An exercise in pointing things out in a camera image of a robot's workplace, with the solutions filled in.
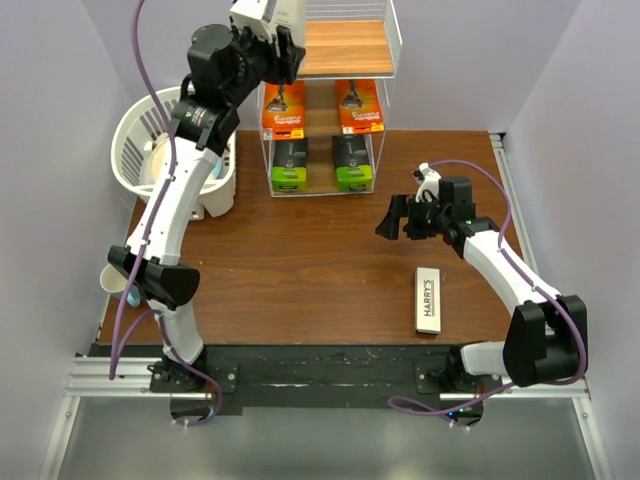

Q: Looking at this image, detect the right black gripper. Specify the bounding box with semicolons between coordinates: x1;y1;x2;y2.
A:
375;195;450;241

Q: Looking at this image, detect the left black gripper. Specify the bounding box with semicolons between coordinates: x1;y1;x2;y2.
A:
225;13;305;106

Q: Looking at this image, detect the grey Harry's box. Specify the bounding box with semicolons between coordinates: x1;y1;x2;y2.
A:
272;0;306;48

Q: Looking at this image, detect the orange Gillette razor pack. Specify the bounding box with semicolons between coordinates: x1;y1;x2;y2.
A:
261;81;306;141
334;79;385;135

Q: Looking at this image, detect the green black razor box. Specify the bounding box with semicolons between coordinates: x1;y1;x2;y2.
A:
332;135;373;192
271;138;308;193

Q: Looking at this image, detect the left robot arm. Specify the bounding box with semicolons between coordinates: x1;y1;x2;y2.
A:
108;24;306;392

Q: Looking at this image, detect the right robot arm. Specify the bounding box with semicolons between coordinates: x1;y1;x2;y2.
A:
375;176;588;393

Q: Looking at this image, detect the white Harry's box right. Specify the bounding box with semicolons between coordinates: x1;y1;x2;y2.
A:
415;267;441;335

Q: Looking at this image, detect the cream and blue plate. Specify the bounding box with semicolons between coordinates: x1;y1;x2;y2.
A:
149;133;224;183

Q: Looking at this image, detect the white plastic laundry basket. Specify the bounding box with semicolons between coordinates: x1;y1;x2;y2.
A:
111;95;236;220

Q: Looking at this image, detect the cream paper cup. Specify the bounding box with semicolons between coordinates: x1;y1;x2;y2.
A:
99;264;142;308

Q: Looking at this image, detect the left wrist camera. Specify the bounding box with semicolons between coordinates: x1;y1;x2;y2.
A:
230;0;277;40

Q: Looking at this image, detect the white wire wooden shelf unit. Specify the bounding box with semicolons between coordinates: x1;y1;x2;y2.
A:
256;1;402;198

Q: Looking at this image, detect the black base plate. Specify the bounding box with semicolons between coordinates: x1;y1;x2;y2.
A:
75;344;517;420

